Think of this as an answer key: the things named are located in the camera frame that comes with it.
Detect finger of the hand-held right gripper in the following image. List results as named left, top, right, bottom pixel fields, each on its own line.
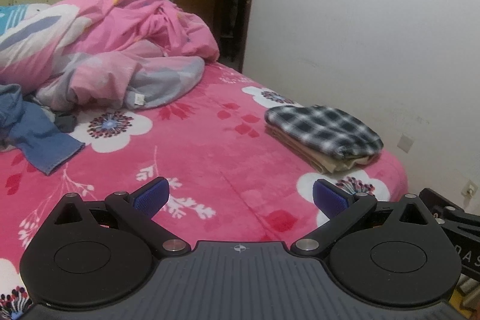
left=418, top=188, right=480, bottom=228

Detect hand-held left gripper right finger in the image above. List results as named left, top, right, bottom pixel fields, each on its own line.
left=290, top=179, right=431, bottom=257

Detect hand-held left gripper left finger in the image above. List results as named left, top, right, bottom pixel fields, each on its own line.
left=52, top=176, right=190, bottom=257

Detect black white plaid pants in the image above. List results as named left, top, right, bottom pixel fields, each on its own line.
left=264, top=104, right=384, bottom=165

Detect folded beige pants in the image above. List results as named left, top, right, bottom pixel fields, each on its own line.
left=266, top=125, right=379, bottom=176

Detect pink floral fleece blanket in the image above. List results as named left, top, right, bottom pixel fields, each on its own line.
left=0, top=61, right=409, bottom=309

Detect dark grey cloth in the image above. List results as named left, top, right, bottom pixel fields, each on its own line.
left=54, top=112, right=78, bottom=134

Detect blue jeans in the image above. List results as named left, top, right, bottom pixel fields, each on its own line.
left=0, top=84, right=86, bottom=176

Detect pink grey floral quilt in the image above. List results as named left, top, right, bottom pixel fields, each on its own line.
left=0, top=0, right=220, bottom=111

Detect teal garment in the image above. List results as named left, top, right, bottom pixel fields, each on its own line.
left=0, top=3, right=31, bottom=36

